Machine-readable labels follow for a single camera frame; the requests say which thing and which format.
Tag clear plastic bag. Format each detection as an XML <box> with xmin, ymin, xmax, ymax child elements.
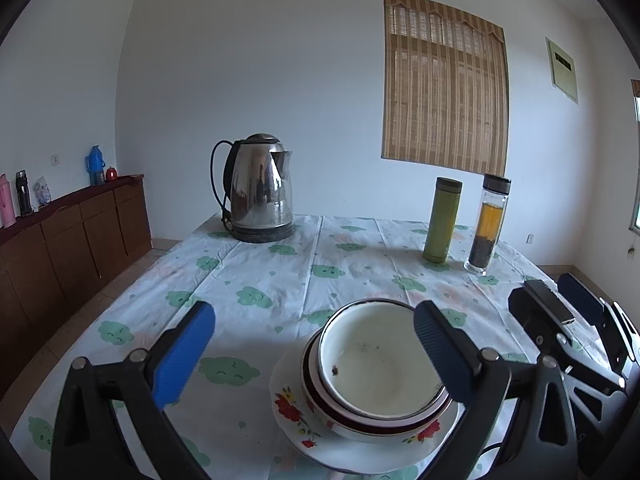
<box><xmin>32</xmin><ymin>177</ymin><xmax>52</xmax><ymax>209</ymax></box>

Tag bamboo window blind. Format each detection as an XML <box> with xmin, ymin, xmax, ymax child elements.
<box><xmin>382</xmin><ymin>0</ymin><xmax>509</xmax><ymax>176</ymax></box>

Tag green wall panel box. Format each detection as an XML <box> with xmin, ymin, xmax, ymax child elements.
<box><xmin>546</xmin><ymin>38</ymin><xmax>578</xmax><ymax>103</ymax></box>

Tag black thermos flask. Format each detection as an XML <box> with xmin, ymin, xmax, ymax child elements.
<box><xmin>15</xmin><ymin>170</ymin><xmax>32</xmax><ymax>218</ymax></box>

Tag window with frame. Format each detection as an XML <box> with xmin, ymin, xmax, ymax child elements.
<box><xmin>628</xmin><ymin>78</ymin><xmax>640</xmax><ymax>235</ymax></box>

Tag white enamel bowl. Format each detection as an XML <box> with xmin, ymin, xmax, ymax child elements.
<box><xmin>317</xmin><ymin>298</ymin><xmax>449</xmax><ymax>422</ymax></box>

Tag black smartphone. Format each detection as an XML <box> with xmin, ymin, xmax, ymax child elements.
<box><xmin>524</xmin><ymin>280</ymin><xmax>575</xmax><ymax>325</ymax></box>

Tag cloud-print tablecloth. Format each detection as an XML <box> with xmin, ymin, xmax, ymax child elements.
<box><xmin>10</xmin><ymin>216</ymin><xmax>542</xmax><ymax>479</ymax></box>

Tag small red ornament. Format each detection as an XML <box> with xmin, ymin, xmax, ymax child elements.
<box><xmin>105</xmin><ymin>167</ymin><xmax>118</xmax><ymax>182</ymax></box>

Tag pink plastic bowl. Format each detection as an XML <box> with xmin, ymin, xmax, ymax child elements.
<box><xmin>300</xmin><ymin>333</ymin><xmax>454</xmax><ymax>436</ymax></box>

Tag glass tea bottle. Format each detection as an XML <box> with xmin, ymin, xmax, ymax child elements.
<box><xmin>464</xmin><ymin>174</ymin><xmax>511</xmax><ymax>275</ymax></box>

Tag brown wooden sideboard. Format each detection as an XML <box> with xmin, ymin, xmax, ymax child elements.
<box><xmin>1</xmin><ymin>174</ymin><xmax>152</xmax><ymax>391</ymax></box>

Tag stainless steel electric kettle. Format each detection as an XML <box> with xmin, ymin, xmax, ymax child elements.
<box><xmin>222</xmin><ymin>133</ymin><xmax>293</xmax><ymax>243</ymax></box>

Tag pink thermos flask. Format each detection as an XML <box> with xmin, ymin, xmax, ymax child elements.
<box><xmin>0</xmin><ymin>174</ymin><xmax>16</xmax><ymax>228</ymax></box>

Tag blue water jug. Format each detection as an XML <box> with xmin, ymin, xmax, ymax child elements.
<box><xmin>85</xmin><ymin>145</ymin><xmax>105</xmax><ymax>185</ymax></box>

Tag white plate red flowers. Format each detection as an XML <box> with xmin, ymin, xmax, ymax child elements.
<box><xmin>269</xmin><ymin>338</ymin><xmax>460</xmax><ymax>474</ymax></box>

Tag green thermos bottle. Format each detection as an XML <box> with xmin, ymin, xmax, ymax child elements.
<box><xmin>423</xmin><ymin>177</ymin><xmax>462</xmax><ymax>264</ymax></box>

